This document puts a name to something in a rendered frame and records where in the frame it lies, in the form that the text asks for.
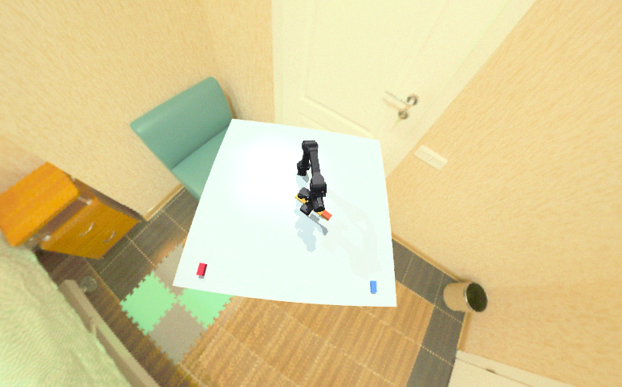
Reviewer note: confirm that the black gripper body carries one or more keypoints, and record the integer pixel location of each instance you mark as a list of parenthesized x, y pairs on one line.
[(307, 208)]

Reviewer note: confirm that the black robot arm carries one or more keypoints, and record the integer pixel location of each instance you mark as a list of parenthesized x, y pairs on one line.
[(317, 185)]

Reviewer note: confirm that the small red block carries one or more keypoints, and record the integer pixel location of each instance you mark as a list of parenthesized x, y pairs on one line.
[(201, 269)]

